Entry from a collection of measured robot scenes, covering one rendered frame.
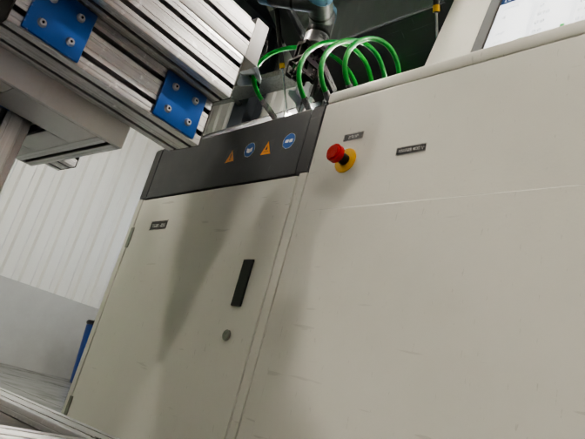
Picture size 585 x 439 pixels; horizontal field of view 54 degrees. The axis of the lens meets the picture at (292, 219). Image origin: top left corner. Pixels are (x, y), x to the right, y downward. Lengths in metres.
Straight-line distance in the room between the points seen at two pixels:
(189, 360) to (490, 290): 0.67
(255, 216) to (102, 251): 7.50
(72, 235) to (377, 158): 7.58
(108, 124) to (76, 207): 7.43
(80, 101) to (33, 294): 7.26
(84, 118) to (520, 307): 0.73
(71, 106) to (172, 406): 0.62
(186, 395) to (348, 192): 0.52
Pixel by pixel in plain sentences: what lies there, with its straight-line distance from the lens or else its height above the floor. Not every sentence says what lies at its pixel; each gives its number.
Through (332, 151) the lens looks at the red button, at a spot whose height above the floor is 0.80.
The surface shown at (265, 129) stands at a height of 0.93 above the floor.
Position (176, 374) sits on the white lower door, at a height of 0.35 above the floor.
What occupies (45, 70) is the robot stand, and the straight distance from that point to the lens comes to 1.01.
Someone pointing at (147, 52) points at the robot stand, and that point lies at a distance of 1.02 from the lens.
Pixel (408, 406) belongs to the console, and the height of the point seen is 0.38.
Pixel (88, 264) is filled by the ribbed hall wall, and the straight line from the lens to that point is 8.56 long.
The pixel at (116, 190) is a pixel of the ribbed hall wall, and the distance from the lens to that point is 8.79.
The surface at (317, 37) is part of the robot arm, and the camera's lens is 1.77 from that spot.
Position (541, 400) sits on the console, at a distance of 0.77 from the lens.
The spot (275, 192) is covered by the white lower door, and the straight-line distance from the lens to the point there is 1.23.
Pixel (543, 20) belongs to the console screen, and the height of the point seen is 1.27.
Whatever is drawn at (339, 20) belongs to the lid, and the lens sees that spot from 2.09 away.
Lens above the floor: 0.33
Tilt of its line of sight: 18 degrees up
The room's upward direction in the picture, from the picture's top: 15 degrees clockwise
